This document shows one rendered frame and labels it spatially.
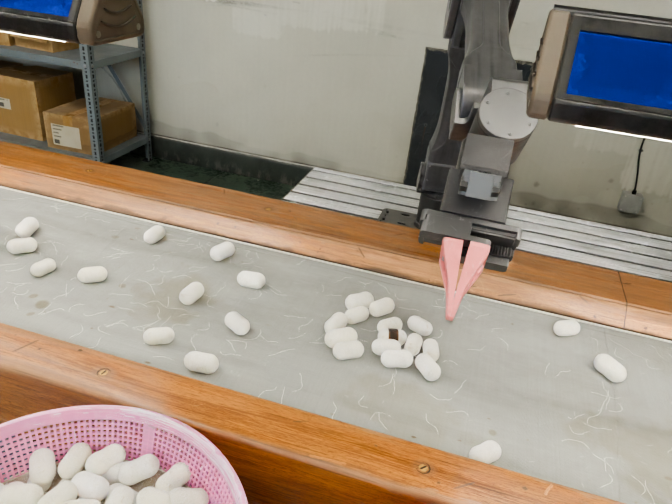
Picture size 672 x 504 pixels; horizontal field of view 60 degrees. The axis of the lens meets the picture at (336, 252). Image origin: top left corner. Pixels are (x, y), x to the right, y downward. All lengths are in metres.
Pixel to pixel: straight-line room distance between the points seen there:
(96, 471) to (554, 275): 0.60
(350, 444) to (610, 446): 0.26
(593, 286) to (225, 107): 2.39
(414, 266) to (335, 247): 0.11
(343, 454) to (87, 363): 0.26
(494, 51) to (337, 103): 2.06
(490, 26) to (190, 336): 0.51
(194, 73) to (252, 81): 0.31
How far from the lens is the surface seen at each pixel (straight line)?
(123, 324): 0.69
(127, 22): 0.58
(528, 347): 0.72
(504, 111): 0.59
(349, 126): 2.77
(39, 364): 0.61
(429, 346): 0.65
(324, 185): 1.23
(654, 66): 0.46
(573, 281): 0.83
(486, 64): 0.72
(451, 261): 0.59
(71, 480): 0.54
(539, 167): 2.71
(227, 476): 0.49
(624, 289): 0.85
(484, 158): 0.55
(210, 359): 0.60
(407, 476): 0.50
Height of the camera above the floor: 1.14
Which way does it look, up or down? 29 degrees down
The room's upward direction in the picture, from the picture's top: 6 degrees clockwise
